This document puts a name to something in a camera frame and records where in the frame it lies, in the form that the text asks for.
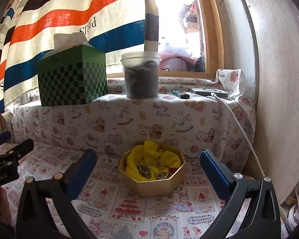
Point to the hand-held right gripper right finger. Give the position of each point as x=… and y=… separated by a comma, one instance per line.
x=214, y=176

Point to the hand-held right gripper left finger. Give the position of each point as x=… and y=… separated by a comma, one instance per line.
x=82, y=171

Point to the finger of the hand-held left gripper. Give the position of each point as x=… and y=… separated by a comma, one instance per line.
x=1, y=139
x=25, y=148

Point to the small red pendant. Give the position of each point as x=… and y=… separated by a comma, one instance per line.
x=172, y=170

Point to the gold octagonal box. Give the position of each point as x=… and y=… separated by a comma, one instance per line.
x=154, y=186

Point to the ornate gold jewelry piece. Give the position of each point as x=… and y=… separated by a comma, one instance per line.
x=144, y=171

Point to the person's left hand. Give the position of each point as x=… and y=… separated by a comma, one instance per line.
x=3, y=201

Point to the bear print cloth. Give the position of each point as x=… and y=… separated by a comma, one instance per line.
x=102, y=119

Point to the yellow cloth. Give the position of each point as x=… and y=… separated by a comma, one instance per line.
x=149, y=154

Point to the strawberry print tablecloth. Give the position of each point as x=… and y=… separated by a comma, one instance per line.
x=139, y=216

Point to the green checkered tissue box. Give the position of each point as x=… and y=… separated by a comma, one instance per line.
x=72, y=82

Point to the grey flat device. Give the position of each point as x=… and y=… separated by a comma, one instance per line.
x=206, y=92

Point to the colourful lighter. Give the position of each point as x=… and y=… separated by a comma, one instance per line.
x=181, y=94

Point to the white plastic container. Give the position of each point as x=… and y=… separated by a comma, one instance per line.
x=296, y=215

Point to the light wooden cabinet panel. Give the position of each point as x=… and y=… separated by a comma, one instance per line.
x=276, y=92

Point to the clear plastic jar dark contents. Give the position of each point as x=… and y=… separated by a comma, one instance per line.
x=140, y=79

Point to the white tissue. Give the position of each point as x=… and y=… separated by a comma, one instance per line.
x=64, y=42

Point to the pink cloth outside window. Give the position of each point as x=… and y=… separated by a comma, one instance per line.
x=177, y=59

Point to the striped curtain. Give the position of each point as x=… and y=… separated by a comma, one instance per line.
x=64, y=12

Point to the wooden window frame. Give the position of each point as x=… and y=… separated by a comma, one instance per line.
x=214, y=29

